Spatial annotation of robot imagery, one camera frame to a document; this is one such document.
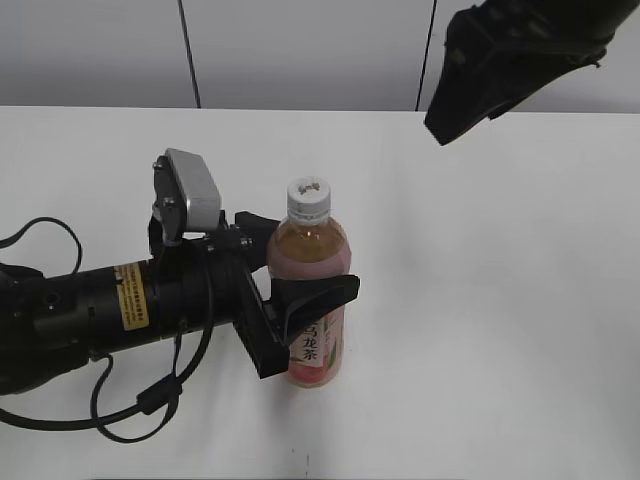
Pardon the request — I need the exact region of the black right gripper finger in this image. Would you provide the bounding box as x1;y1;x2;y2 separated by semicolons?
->
424;30;608;145

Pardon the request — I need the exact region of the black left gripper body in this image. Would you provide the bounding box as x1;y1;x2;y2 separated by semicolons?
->
182;212;289;379

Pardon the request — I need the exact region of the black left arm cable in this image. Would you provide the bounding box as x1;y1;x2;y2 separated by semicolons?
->
0;216;216;444

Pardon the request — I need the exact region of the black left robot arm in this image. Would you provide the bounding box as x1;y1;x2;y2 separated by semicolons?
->
1;212;360;394

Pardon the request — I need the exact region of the white bottle cap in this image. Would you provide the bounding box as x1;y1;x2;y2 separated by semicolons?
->
287;176;331;225

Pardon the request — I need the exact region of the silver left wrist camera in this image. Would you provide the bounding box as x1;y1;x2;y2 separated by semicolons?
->
152;148;222;246

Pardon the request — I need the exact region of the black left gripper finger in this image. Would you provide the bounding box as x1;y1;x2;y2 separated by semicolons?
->
234;211;280;272
270;274;360;345

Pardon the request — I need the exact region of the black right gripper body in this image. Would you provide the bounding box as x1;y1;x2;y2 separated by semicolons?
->
446;1;639;68

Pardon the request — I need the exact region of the peach oolong tea bottle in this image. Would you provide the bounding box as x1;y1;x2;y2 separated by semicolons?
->
265;175;354;389

